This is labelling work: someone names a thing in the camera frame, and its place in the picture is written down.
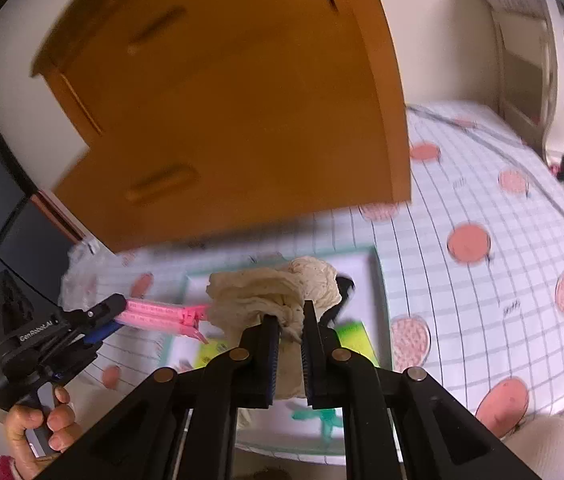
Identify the green tissue pack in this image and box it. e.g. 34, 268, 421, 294
337, 322, 381, 367

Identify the fruit print grid cloth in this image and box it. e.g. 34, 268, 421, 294
62, 100, 564, 456

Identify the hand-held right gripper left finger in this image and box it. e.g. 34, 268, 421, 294
46, 316, 283, 480

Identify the yellow-green packet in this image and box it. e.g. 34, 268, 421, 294
196, 340, 231, 367

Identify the person's left hand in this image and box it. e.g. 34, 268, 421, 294
4, 387, 82, 476

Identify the pink zipper pouch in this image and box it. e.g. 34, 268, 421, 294
114, 297, 213, 346

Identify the wooden drawer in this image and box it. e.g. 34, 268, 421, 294
54, 110, 413, 256

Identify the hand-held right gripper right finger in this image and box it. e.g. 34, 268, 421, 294
302, 301, 533, 480

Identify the teal rimmed white tray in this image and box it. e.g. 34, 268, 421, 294
159, 245, 403, 466

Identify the dark object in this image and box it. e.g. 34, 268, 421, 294
322, 274, 357, 332

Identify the person's left forearm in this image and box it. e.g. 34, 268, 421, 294
0, 455, 32, 480

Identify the cream wooden frame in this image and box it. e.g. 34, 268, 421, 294
491, 10, 559, 137

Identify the clear plastic bag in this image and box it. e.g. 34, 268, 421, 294
62, 242, 127, 307

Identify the wooden cabinet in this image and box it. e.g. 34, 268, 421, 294
29, 0, 413, 256

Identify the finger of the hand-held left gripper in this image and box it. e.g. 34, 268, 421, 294
79, 322, 123, 347
62, 294, 128, 332

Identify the teal plastic object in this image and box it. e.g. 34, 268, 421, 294
291, 406, 349, 442

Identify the black cable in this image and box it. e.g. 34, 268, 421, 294
0, 122, 42, 313

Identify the cream cloth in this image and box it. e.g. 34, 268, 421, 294
207, 256, 343, 402

